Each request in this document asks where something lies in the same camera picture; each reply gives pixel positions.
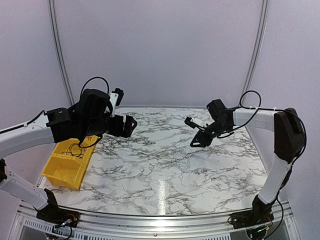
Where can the yellow bin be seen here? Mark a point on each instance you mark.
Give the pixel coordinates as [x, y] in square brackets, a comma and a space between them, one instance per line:
[64, 171]
[71, 149]
[90, 141]

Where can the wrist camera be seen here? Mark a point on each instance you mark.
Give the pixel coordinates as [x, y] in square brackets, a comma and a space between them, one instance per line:
[116, 97]
[195, 123]

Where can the aluminium front rail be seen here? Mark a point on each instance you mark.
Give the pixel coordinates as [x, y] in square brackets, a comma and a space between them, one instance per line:
[107, 226]

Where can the yellow bin far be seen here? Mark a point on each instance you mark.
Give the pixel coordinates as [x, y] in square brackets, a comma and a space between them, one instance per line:
[90, 141]

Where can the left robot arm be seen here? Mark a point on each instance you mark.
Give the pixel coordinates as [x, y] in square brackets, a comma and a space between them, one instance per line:
[93, 115]

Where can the right corner aluminium post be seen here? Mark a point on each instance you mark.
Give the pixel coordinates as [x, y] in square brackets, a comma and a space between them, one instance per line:
[257, 46]

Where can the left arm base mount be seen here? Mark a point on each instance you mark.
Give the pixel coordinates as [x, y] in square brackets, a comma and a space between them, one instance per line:
[59, 216]

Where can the yellow bin near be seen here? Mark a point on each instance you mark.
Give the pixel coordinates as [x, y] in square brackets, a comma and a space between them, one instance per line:
[64, 171]

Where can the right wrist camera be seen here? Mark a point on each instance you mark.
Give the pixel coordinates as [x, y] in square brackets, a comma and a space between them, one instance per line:
[195, 123]

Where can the yellow bin middle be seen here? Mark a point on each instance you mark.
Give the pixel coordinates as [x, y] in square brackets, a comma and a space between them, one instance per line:
[71, 149]

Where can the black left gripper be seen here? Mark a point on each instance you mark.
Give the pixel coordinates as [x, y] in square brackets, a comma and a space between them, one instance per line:
[127, 130]

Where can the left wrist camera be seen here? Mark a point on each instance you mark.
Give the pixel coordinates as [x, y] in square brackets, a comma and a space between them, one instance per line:
[116, 97]

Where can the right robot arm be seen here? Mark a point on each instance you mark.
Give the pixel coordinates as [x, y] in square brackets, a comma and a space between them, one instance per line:
[290, 140]

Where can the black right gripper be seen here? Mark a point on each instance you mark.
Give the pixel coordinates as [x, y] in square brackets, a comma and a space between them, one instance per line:
[204, 141]

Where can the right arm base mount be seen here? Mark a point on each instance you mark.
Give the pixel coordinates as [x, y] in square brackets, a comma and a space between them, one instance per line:
[245, 219]

